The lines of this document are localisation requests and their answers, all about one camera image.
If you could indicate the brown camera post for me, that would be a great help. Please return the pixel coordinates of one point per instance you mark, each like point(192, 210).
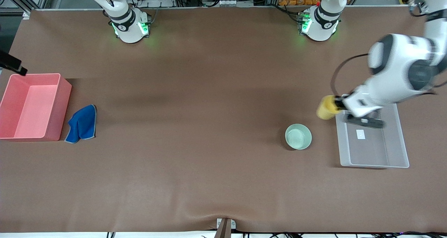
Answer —
point(223, 231)

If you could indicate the white label sticker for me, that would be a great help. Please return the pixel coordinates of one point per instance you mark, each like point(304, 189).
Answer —
point(360, 134)

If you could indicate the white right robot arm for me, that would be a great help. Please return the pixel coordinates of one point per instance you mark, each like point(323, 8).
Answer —
point(129, 28)

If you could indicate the pink plastic bin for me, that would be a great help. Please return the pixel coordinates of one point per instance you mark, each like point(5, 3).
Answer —
point(33, 112)

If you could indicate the yellow plastic cup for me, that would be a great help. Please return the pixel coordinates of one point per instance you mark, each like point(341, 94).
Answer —
point(325, 108)

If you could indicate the blue cloth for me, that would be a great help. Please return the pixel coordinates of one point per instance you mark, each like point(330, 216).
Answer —
point(82, 124)

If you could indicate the clear plastic bin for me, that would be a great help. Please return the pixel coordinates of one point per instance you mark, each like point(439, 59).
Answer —
point(370, 150)

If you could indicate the grey metal bracket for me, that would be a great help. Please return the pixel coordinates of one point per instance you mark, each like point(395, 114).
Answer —
point(233, 224)

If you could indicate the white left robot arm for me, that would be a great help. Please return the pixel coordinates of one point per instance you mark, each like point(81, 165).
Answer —
point(394, 66)

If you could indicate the white socket strip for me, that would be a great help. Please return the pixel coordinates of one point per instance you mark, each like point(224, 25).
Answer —
point(220, 2)

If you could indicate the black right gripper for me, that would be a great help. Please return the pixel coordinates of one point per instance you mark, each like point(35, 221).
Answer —
point(12, 62)

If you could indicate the mint green bowl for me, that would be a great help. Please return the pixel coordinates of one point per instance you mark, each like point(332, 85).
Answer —
point(298, 136)

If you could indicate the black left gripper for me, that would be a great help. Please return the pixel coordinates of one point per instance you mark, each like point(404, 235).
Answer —
point(338, 103)

